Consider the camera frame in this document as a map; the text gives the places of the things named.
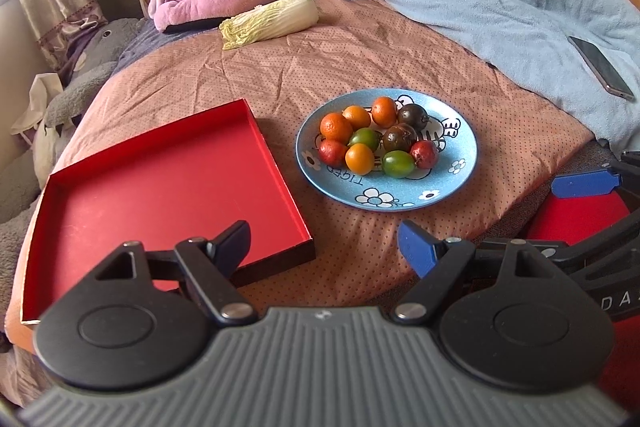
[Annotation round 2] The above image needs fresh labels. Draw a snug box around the green tomato front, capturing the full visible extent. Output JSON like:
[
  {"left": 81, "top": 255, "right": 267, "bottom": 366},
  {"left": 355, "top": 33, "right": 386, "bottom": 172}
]
[{"left": 381, "top": 150, "right": 416, "bottom": 179}]

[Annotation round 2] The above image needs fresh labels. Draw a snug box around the green tomato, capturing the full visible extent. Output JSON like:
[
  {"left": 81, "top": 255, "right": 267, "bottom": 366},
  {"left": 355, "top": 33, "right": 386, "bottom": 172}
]
[
  {"left": 381, "top": 150, "right": 416, "bottom": 179},
  {"left": 348, "top": 128, "right": 382, "bottom": 153}
]

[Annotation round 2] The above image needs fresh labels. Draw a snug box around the dark red plum fruit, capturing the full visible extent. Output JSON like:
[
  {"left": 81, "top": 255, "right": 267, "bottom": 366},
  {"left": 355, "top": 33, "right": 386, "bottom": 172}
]
[{"left": 409, "top": 140, "right": 439, "bottom": 170}]

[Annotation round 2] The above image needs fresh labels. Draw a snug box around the large dark brown tomato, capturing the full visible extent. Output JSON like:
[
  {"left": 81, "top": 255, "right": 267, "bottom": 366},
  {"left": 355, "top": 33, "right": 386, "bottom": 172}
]
[{"left": 382, "top": 122, "right": 420, "bottom": 153}]

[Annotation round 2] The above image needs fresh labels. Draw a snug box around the small red fruit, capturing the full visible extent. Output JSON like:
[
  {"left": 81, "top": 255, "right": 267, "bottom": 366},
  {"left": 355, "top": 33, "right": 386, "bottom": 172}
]
[{"left": 318, "top": 139, "right": 348, "bottom": 168}]

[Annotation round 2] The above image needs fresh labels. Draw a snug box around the orange tangerine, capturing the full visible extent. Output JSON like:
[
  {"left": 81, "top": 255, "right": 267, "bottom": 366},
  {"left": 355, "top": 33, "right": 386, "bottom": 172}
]
[
  {"left": 371, "top": 96, "right": 397, "bottom": 129},
  {"left": 319, "top": 112, "right": 354, "bottom": 144}
]

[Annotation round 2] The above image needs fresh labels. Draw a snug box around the red shallow tray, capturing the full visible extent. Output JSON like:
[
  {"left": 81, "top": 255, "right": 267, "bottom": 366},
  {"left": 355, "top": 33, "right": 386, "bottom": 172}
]
[{"left": 20, "top": 98, "right": 316, "bottom": 325}]

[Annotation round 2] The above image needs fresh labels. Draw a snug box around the smartphone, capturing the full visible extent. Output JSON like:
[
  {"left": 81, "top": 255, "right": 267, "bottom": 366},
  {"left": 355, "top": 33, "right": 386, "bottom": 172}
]
[{"left": 568, "top": 36, "right": 636, "bottom": 102}]

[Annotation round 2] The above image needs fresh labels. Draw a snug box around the blue cartoon plate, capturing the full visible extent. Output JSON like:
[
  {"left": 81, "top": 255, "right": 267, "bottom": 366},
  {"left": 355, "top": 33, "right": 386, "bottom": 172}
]
[{"left": 295, "top": 88, "right": 478, "bottom": 212}]

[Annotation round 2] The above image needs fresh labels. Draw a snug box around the green tomato back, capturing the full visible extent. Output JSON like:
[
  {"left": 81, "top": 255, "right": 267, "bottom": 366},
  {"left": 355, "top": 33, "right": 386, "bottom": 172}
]
[{"left": 348, "top": 128, "right": 382, "bottom": 153}]

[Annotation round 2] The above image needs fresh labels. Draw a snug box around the dark purple tomato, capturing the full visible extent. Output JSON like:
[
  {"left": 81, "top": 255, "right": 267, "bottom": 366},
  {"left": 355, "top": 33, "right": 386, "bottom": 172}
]
[{"left": 397, "top": 103, "right": 428, "bottom": 132}]

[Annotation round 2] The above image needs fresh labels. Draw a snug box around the small orange tomato back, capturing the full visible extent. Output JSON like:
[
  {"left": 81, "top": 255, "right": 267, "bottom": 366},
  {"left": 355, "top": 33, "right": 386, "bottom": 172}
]
[{"left": 342, "top": 105, "right": 371, "bottom": 131}]

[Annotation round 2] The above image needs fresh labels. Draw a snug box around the pink dotted bedspread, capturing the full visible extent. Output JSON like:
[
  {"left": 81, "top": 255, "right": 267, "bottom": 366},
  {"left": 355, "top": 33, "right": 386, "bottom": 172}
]
[{"left": 3, "top": 0, "right": 596, "bottom": 353}]

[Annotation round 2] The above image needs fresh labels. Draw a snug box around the white tote bag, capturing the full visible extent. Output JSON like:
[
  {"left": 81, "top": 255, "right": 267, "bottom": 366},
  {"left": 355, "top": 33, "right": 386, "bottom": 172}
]
[{"left": 10, "top": 72, "right": 63, "bottom": 135}]

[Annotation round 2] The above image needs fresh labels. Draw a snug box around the grey plush totoro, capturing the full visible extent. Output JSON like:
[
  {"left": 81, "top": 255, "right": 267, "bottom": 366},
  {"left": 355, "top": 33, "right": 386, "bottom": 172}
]
[{"left": 1, "top": 18, "right": 145, "bottom": 312}]

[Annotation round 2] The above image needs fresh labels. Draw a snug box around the napa cabbage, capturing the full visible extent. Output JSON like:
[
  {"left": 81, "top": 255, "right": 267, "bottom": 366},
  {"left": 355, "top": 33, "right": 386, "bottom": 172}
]
[{"left": 219, "top": 0, "right": 319, "bottom": 51}]

